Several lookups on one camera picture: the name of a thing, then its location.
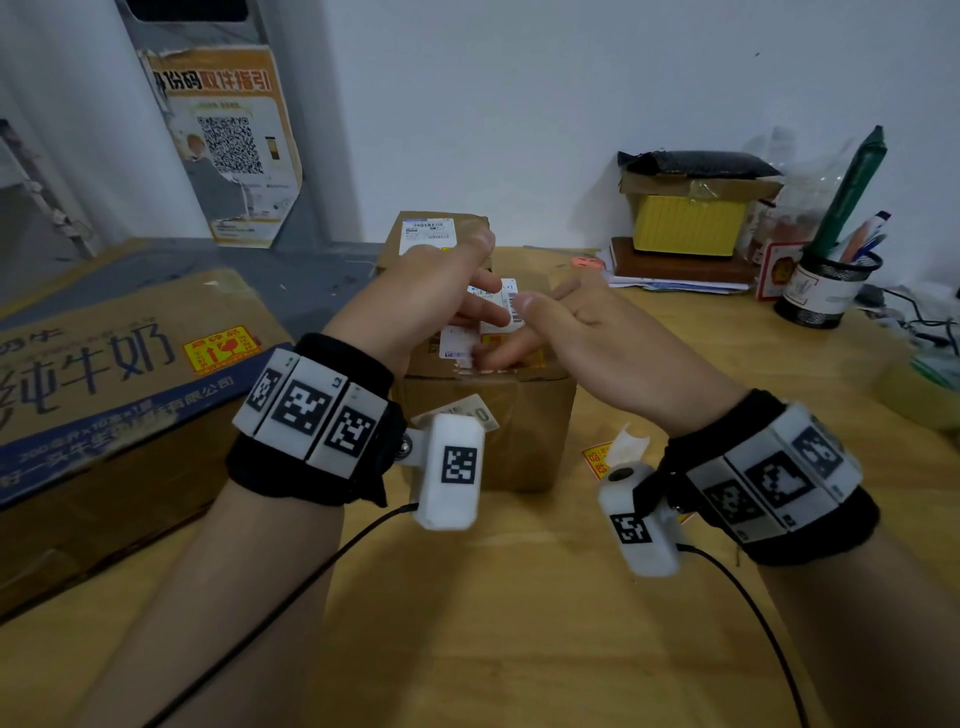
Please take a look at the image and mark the person's right hand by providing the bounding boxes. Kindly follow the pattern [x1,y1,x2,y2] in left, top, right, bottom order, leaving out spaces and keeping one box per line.
[472,271,753,439]

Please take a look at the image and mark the person's left hand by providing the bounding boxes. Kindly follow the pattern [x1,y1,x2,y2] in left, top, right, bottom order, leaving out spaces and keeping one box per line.
[322,227,513,375]

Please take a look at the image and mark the small brown cardboard parcel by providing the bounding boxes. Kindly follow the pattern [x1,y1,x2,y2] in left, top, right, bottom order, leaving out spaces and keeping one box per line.
[391,266,580,495]

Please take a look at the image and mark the person's right forearm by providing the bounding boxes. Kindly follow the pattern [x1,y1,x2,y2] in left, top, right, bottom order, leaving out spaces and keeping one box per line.
[753,517,960,728]

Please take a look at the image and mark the person's left forearm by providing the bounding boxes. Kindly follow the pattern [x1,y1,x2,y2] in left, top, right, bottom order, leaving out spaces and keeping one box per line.
[71,480,348,728]

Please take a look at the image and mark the brown parcel with white label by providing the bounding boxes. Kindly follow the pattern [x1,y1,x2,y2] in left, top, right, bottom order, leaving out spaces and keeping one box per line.
[375,211,496,276]

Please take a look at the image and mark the stack of white papers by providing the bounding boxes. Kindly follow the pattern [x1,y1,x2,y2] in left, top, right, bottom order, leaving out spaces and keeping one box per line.
[596,251,757,296]

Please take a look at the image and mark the brown notebook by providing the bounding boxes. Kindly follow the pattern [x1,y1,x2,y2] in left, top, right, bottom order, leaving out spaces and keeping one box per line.
[609,237,760,285]

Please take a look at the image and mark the yellow cardboard box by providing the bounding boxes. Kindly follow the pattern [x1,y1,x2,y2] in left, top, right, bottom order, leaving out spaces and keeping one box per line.
[621,174,785,258]

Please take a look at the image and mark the left wristband with marker tiles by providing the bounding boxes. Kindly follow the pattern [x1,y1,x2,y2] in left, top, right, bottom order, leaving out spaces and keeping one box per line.
[225,332,410,510]

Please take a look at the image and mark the wristband with marker tiles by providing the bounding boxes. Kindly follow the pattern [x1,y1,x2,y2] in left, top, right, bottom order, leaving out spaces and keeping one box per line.
[225,332,410,510]
[652,387,882,567]

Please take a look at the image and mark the black plastic bag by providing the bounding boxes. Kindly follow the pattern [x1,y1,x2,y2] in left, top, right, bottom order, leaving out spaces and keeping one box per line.
[616,150,783,181]

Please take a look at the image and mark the orange paper poster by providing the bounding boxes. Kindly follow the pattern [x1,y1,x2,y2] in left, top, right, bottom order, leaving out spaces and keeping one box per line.
[138,45,305,249]

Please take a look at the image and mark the red and white card box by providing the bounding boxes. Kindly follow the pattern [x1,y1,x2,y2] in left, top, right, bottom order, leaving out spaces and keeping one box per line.
[753,240,805,303]

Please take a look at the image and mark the right wristband with marker tiles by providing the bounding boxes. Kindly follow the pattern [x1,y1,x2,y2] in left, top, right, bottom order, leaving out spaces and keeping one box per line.
[652,387,882,567]

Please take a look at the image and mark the black mesh pen holder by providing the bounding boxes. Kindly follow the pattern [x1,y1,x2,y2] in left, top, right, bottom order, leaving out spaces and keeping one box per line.
[774,247,884,330]

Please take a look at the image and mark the clear plastic bag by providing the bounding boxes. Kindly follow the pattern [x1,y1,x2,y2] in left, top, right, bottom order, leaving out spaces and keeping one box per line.
[738,127,856,256]

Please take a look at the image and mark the green marker pen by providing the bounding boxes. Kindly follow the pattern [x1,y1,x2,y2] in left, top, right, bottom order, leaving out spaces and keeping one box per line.
[808,125,888,260]

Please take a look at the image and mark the blue and white pen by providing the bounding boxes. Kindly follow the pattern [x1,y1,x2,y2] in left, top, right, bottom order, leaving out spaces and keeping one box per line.
[840,211,894,264]

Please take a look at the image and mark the large cardboard box blue print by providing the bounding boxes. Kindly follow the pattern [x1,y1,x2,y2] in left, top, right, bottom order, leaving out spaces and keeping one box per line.
[0,266,295,624]

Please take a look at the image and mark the yellowish tape roll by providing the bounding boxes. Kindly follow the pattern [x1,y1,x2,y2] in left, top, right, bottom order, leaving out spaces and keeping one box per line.
[873,341,960,451]

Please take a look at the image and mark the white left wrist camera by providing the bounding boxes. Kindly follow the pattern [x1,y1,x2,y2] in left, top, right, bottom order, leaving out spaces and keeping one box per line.
[397,412,487,532]

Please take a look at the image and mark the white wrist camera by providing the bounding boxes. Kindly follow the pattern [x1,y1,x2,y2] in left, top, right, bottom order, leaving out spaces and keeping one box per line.
[397,412,487,532]
[596,461,685,579]

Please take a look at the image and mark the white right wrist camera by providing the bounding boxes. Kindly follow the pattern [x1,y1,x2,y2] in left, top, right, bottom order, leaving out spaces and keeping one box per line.
[596,461,685,579]

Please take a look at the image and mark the black left camera cable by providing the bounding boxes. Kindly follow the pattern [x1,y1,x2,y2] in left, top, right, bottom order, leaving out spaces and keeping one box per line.
[142,502,421,728]

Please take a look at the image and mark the black camera cable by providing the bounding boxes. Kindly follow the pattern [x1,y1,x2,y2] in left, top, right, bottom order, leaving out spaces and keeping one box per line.
[142,502,421,728]
[675,541,811,728]

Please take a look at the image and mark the black right camera cable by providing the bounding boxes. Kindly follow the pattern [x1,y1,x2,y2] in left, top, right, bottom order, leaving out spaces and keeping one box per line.
[675,541,811,728]

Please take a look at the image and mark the black cables bundle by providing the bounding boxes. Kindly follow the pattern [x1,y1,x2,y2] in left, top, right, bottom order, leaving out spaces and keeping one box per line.
[855,285,960,355]

